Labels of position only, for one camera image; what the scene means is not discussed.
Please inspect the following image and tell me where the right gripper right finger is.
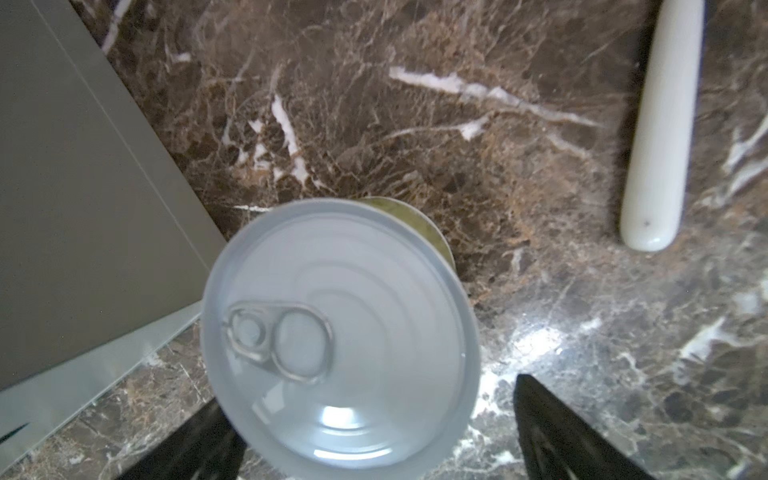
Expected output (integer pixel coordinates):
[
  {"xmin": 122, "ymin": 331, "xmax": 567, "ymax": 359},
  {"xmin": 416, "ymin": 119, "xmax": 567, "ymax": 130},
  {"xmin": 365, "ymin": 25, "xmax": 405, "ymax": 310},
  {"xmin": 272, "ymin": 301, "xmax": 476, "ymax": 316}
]
[{"xmin": 513, "ymin": 374, "xmax": 651, "ymax": 479}]

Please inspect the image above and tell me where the grey metal cabinet box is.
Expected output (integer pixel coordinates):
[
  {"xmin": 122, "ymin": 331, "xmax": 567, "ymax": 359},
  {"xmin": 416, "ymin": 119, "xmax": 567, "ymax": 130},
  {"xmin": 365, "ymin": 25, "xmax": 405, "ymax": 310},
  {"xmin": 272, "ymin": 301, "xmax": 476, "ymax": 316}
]
[{"xmin": 1, "ymin": 1, "xmax": 225, "ymax": 469}]

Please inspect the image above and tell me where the green label can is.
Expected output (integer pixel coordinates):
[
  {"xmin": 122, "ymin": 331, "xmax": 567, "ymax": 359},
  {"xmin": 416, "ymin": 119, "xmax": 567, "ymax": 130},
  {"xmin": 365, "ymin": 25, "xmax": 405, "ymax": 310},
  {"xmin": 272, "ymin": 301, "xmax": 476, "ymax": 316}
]
[{"xmin": 201, "ymin": 197, "xmax": 481, "ymax": 479}]

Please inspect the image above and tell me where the white handle fork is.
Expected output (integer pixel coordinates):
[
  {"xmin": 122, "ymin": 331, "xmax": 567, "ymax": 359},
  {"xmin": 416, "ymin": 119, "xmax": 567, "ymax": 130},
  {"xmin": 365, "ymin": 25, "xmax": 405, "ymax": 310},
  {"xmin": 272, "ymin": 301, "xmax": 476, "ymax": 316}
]
[{"xmin": 620, "ymin": 0, "xmax": 705, "ymax": 252}]

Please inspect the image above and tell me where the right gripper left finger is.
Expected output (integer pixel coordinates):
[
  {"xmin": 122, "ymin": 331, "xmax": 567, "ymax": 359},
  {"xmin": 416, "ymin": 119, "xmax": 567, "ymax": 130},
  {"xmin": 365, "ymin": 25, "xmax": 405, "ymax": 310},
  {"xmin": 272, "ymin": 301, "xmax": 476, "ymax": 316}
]
[{"xmin": 120, "ymin": 399, "xmax": 247, "ymax": 479}]

